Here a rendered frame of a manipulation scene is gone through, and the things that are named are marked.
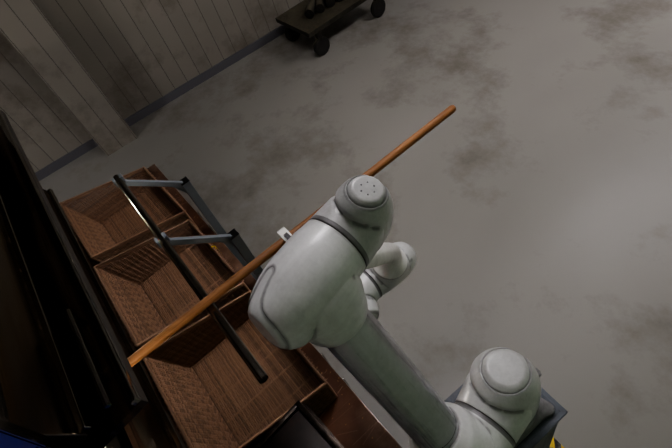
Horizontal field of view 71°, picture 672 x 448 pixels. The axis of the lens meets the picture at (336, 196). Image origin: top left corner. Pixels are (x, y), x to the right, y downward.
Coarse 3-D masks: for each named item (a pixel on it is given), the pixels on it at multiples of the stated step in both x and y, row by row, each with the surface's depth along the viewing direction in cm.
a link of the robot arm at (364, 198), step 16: (368, 176) 80; (336, 192) 81; (352, 192) 78; (368, 192) 78; (384, 192) 78; (320, 208) 83; (336, 208) 80; (352, 208) 77; (368, 208) 77; (384, 208) 78; (336, 224) 78; (352, 224) 78; (368, 224) 78; (384, 224) 81; (352, 240) 77; (368, 240) 79; (384, 240) 88; (368, 256) 80
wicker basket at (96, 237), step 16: (128, 176) 273; (144, 176) 280; (96, 192) 266; (112, 192) 272; (144, 192) 285; (160, 192) 281; (64, 208) 253; (80, 208) 264; (112, 208) 277; (128, 208) 279; (144, 208) 276; (160, 208) 272; (176, 208) 269; (80, 224) 249; (96, 224) 270; (112, 224) 273; (128, 224) 270; (144, 224) 267; (160, 224) 238; (176, 224) 245; (80, 240) 231; (96, 240) 247; (112, 240) 264; (128, 240) 230; (144, 240) 237; (96, 256) 223; (112, 256) 229; (128, 272) 239
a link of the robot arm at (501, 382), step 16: (496, 352) 108; (512, 352) 108; (480, 368) 107; (496, 368) 106; (512, 368) 105; (528, 368) 105; (464, 384) 112; (480, 384) 105; (496, 384) 103; (512, 384) 102; (528, 384) 103; (464, 400) 109; (480, 400) 106; (496, 400) 103; (512, 400) 102; (528, 400) 103; (496, 416) 103; (512, 416) 103; (528, 416) 105; (512, 432) 103
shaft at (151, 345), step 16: (448, 112) 175; (432, 128) 173; (400, 144) 170; (384, 160) 166; (240, 272) 149; (224, 288) 147; (208, 304) 146; (176, 320) 143; (160, 336) 141; (144, 352) 139
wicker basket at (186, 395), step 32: (160, 352) 186; (192, 352) 198; (224, 352) 202; (256, 352) 198; (288, 352) 195; (160, 384) 172; (192, 384) 190; (224, 384) 193; (320, 384) 168; (192, 416) 170; (224, 416) 184; (256, 416) 181
